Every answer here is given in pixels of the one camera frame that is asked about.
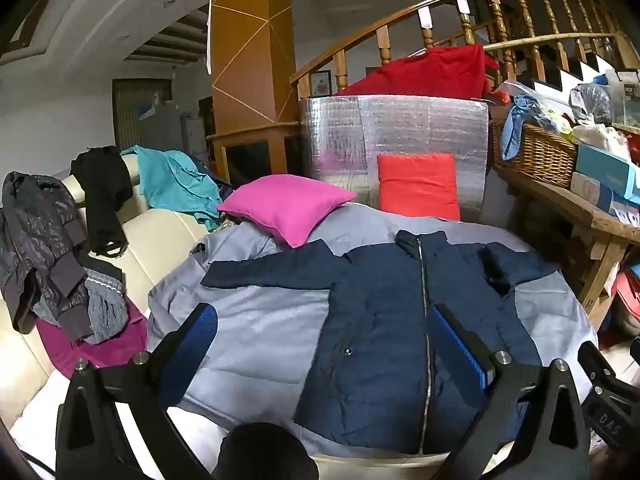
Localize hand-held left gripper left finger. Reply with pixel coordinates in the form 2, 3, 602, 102
55, 302, 221, 480

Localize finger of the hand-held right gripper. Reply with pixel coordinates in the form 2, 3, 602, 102
577, 341, 618, 392

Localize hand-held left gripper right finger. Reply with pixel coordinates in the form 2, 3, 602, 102
430, 304, 591, 480

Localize navy blue puffer jacket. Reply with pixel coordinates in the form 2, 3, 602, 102
201, 230, 561, 456

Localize grey bed sheet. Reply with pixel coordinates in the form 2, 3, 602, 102
146, 203, 598, 461

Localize red bag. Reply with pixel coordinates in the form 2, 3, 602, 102
612, 267, 640, 336

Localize magenta cloth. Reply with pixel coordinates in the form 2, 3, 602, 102
35, 300, 149, 381

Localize grey knit scarf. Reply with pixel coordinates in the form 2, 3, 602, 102
82, 267, 130, 346

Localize cream leather sofa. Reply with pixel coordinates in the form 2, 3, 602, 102
0, 152, 236, 480

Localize pink pillow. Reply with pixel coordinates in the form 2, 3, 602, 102
216, 174, 357, 249

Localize teal garment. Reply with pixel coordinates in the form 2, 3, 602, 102
120, 146, 223, 233

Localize red pillow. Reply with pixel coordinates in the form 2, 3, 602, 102
376, 153, 461, 222

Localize wooden side table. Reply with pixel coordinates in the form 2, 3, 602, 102
492, 162, 640, 331

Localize black garment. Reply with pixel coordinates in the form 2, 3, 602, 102
70, 146, 135, 258

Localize white and blue box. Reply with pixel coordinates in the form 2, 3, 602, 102
570, 171, 640, 226

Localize wooden low cabinet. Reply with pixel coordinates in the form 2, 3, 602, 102
206, 122, 303, 186

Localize dark grey puffer jacket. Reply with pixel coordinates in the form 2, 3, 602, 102
0, 171, 88, 343

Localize teal cardboard box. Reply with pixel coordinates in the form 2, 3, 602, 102
575, 144, 640, 200

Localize grey refrigerator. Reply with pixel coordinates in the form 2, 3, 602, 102
137, 102, 183, 153

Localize wicker basket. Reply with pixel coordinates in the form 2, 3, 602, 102
491, 119, 581, 190

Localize white plastic bag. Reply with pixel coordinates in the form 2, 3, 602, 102
572, 125, 631, 161

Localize silver foil insulation board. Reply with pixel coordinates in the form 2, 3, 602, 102
299, 94, 492, 223

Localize light blue cloth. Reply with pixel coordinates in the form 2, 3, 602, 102
501, 95, 543, 161

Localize brown bead curtain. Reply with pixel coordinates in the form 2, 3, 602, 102
112, 78, 173, 153

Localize clear plastic bag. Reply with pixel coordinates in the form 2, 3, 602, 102
570, 82, 613, 126

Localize clear plastic storage box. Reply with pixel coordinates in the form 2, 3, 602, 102
607, 67, 640, 133

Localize red cloth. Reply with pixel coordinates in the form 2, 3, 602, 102
340, 44, 501, 100

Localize wooden pillar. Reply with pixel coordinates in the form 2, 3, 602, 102
210, 0, 297, 136

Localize wooden stair railing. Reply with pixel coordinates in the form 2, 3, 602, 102
290, 0, 640, 101

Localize small picture frame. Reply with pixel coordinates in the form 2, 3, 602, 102
310, 70, 333, 98

